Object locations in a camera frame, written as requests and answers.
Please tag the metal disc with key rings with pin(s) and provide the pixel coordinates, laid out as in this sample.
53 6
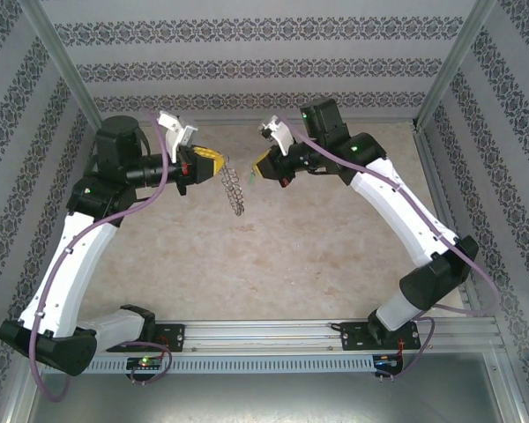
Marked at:
234 194

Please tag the aluminium mounting rail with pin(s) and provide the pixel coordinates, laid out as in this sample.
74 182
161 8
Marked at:
264 337

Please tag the small green tag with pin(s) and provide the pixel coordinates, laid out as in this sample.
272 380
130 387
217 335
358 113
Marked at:
250 177

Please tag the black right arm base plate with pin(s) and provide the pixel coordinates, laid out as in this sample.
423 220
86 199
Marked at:
352 337

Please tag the aluminium frame post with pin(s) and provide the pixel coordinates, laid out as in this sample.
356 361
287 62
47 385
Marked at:
452 66
61 57

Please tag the grey metal sheet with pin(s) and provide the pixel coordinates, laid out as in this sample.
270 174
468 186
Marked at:
264 401

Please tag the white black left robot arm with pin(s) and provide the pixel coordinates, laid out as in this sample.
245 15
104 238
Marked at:
75 264

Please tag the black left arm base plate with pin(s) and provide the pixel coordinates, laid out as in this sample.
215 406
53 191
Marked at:
176 337

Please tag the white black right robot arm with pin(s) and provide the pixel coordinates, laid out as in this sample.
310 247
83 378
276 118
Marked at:
401 211

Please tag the small circuit board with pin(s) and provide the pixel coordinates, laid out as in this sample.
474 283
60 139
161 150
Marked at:
145 362
385 362

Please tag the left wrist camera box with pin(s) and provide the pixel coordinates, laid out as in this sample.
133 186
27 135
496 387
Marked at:
176 132

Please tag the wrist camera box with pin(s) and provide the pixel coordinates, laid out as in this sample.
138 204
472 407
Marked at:
176 132
280 134

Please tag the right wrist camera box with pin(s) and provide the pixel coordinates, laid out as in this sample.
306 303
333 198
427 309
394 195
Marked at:
280 134

